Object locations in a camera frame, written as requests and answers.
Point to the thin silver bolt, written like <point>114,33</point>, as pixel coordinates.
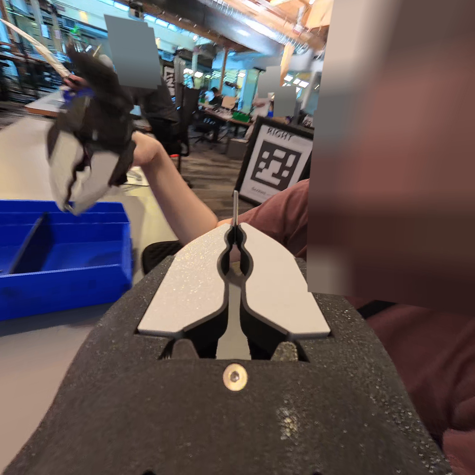
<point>235,211</point>

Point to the grey trash bin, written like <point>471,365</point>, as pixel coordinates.
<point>236,148</point>

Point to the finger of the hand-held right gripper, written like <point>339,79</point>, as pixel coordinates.
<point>98,174</point>
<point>63,163</point>

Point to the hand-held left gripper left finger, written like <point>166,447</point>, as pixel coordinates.
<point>178,293</point>

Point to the black office chair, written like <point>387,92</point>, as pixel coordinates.
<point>183,148</point>

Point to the green plastic bin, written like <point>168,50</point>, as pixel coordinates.
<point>243,118</point>

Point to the black framed marker sign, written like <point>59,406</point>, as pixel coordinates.
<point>276,159</point>

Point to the blue plastic parts bin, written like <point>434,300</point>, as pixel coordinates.
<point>74,289</point>

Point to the wooden background desk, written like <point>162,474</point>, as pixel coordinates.
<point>226,115</point>

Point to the person's maroon shirt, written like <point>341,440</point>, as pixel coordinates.
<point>282,222</point>

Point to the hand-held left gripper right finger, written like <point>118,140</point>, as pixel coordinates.
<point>285,293</point>

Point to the black bin divider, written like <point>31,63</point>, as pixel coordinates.
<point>28,243</point>

